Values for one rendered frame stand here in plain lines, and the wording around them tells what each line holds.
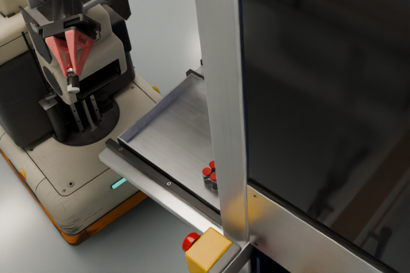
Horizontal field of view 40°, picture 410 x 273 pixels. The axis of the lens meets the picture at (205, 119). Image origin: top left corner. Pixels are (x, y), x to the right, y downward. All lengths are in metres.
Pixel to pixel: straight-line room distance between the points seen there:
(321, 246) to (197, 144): 0.55
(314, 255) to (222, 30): 0.40
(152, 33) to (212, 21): 2.32
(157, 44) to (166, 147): 1.62
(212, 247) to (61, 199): 1.12
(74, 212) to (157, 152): 0.78
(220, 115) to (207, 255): 0.31
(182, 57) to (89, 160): 0.91
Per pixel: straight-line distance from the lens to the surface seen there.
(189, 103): 1.41
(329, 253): 0.86
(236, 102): 0.73
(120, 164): 1.33
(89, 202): 2.06
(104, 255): 2.23
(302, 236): 0.87
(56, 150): 2.20
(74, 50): 1.06
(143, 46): 2.92
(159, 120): 1.39
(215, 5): 0.64
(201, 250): 1.01
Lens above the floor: 1.93
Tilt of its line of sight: 50 degrees down
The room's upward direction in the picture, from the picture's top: 7 degrees counter-clockwise
